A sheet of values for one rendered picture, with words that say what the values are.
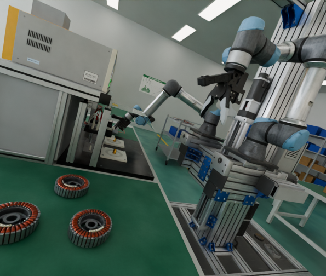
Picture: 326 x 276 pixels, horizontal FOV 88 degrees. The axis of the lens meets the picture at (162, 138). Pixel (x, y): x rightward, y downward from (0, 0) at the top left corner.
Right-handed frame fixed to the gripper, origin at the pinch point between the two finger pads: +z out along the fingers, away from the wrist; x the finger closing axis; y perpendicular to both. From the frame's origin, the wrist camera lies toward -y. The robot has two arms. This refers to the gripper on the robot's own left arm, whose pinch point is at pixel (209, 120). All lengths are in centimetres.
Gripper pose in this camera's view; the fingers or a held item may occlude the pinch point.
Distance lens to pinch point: 64.6
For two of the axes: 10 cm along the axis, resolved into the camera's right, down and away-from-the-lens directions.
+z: -3.2, 9.3, 1.9
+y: 9.0, 2.4, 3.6
